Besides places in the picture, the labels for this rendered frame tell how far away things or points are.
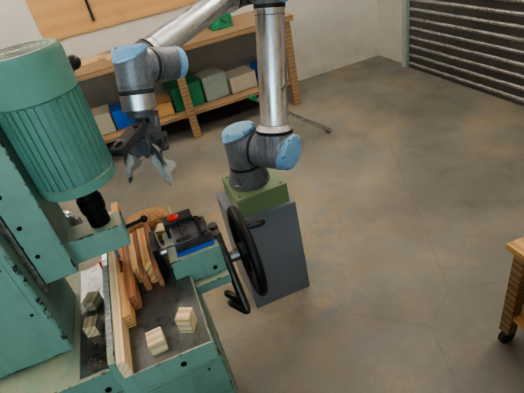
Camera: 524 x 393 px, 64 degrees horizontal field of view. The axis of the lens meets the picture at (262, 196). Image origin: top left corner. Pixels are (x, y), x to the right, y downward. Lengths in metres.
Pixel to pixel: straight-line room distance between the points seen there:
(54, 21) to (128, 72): 3.21
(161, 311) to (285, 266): 1.11
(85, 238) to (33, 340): 0.28
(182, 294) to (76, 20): 3.51
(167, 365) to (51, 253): 0.38
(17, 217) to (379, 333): 1.55
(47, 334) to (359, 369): 1.25
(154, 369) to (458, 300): 1.56
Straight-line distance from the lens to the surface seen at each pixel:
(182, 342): 0.99
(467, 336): 2.08
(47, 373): 1.25
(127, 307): 1.06
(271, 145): 1.65
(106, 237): 1.12
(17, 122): 0.96
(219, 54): 4.55
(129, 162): 1.21
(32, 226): 1.06
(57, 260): 1.11
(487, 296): 2.25
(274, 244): 1.97
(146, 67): 1.15
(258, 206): 1.85
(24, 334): 1.21
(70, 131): 0.96
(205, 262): 1.11
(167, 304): 1.08
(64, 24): 4.33
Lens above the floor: 1.64
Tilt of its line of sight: 34 degrees down
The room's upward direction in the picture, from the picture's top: 13 degrees counter-clockwise
